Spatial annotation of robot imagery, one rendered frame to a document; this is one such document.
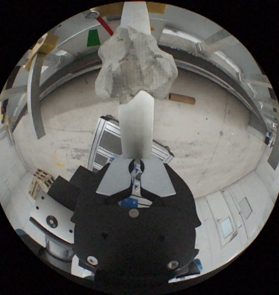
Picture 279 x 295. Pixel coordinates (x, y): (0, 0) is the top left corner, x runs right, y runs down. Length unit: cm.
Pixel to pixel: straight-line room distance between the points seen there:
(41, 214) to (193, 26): 81
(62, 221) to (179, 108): 114
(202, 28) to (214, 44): 24
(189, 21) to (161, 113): 88
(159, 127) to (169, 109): 24
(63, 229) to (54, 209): 5
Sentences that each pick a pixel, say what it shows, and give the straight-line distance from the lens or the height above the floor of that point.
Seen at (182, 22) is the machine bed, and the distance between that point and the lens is 54.
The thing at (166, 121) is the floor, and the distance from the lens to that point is 100.
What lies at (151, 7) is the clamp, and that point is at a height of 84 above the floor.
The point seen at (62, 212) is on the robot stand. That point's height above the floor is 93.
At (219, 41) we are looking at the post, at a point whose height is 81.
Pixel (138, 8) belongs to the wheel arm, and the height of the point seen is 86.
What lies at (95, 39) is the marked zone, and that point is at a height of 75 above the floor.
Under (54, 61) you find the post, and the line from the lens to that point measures 40.
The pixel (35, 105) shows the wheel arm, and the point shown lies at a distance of 27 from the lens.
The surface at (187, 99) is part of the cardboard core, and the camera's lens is 99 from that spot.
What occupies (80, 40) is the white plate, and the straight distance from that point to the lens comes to 30.
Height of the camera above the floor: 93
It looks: 60 degrees down
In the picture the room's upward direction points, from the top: 178 degrees counter-clockwise
